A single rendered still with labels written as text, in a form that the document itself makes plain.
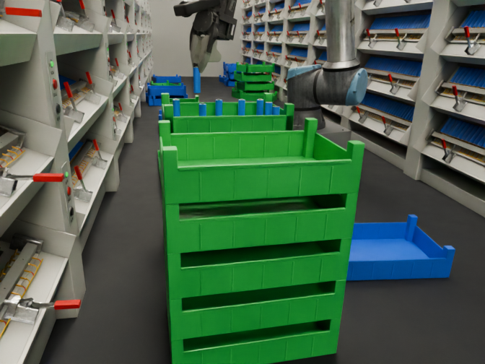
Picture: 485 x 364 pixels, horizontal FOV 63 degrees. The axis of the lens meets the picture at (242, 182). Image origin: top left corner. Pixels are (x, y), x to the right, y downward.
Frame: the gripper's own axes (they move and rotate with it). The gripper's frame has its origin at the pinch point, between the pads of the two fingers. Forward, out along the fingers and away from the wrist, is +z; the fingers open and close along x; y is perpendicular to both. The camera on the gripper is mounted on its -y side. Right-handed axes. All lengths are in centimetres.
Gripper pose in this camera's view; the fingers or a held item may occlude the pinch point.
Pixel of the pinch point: (196, 66)
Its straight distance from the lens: 105.7
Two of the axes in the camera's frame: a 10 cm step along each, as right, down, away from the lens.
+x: -6.8, -2.7, 6.8
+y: 7.0, 0.3, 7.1
